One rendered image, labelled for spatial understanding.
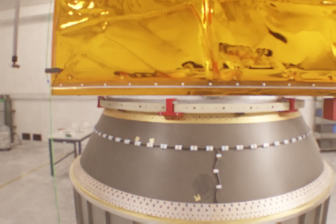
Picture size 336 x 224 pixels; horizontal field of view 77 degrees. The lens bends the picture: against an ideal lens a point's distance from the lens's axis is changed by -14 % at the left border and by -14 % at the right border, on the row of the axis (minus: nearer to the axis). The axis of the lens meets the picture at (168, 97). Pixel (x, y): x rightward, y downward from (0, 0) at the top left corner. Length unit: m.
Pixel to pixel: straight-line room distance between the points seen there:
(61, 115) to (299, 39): 7.33
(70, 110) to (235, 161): 6.88
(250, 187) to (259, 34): 0.83
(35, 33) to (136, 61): 7.53
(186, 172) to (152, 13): 0.88
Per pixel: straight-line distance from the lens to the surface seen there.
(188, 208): 1.22
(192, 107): 1.28
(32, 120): 8.68
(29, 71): 8.69
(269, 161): 1.38
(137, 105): 1.40
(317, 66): 1.50
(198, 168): 1.25
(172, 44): 1.36
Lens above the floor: 1.79
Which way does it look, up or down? 2 degrees down
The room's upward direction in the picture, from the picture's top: straight up
